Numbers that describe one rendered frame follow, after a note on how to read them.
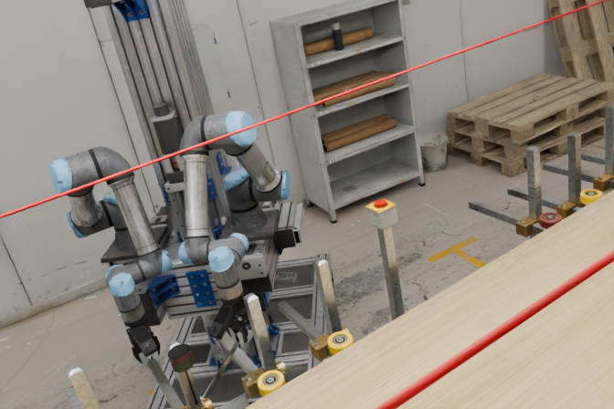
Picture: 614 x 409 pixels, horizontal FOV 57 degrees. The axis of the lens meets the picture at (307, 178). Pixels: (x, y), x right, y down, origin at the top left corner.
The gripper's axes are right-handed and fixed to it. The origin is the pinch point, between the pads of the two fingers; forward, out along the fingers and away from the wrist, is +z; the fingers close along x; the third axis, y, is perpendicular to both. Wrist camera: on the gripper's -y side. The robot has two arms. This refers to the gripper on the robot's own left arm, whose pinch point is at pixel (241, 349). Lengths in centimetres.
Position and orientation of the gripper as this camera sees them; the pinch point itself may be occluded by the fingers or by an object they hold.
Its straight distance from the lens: 193.1
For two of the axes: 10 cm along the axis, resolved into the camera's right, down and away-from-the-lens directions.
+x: -7.7, -1.0, 6.3
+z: 1.9, 9.0, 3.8
